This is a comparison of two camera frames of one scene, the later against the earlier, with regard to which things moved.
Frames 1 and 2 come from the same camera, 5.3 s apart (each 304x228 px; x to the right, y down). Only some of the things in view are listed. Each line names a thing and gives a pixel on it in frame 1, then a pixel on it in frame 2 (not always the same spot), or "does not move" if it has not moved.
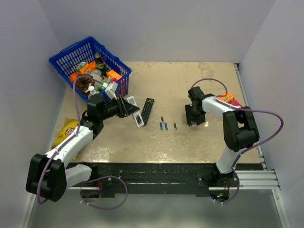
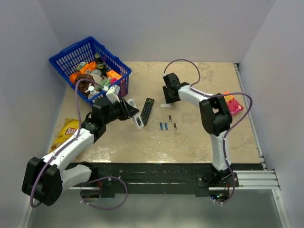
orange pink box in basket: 113,75 does not move
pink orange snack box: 229,99 does not move
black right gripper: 190,118 to 168,100
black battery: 139,121 does not move
